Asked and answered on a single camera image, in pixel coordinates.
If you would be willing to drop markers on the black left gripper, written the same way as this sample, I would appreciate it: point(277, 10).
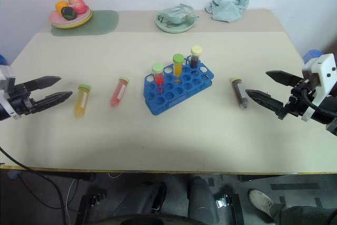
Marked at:
point(19, 101)

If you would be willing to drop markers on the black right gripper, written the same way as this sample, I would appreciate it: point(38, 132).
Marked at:
point(297, 101)

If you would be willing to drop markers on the yellow liquid tube green cap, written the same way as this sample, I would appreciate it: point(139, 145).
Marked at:
point(81, 101)
point(178, 65)

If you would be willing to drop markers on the brown liquid tube cream cap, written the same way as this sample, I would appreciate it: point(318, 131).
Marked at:
point(196, 56)
point(240, 93)

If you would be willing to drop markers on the red liquid tube green cap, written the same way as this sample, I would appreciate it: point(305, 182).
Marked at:
point(119, 92)
point(158, 73)

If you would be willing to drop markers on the blue plastic test tube rack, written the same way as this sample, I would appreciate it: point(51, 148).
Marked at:
point(181, 96)

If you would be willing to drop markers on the blue round object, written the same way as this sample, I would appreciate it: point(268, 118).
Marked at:
point(1, 60)
point(310, 56)

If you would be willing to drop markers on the yellow plate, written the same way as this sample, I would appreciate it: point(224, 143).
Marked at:
point(76, 26)

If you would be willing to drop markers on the pink plate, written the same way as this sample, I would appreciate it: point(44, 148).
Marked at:
point(55, 17)

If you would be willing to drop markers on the dark green toy fruit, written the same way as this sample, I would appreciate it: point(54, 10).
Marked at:
point(68, 13)

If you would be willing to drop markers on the orange toy fruit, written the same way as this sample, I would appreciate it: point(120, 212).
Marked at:
point(61, 5)

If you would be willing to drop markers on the green placemat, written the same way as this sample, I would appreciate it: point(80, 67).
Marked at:
point(102, 22)

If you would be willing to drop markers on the mint green towel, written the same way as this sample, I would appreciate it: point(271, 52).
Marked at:
point(226, 10)

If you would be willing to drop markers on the pink toy fruit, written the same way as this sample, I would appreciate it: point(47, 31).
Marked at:
point(78, 4)

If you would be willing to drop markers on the pale green plate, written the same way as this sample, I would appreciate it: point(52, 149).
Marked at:
point(181, 28)

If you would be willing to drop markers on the white shoe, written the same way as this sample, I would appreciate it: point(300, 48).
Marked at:
point(260, 201)

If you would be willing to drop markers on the black stand leg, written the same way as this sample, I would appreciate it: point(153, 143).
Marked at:
point(234, 209)
point(87, 209)

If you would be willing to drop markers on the clear plastic bag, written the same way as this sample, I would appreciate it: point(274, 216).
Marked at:
point(176, 13)

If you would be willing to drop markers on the grey trouser leg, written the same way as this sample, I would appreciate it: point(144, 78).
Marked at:
point(302, 215)

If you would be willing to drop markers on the grey rounded leg shape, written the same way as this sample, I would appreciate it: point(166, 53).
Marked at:
point(201, 198)

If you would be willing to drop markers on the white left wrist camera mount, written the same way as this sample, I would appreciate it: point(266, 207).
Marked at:
point(6, 77)

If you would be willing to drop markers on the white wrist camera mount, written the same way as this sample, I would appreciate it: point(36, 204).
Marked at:
point(6, 77)
point(323, 72)

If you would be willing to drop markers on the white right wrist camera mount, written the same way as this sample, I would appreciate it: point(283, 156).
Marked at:
point(323, 72)

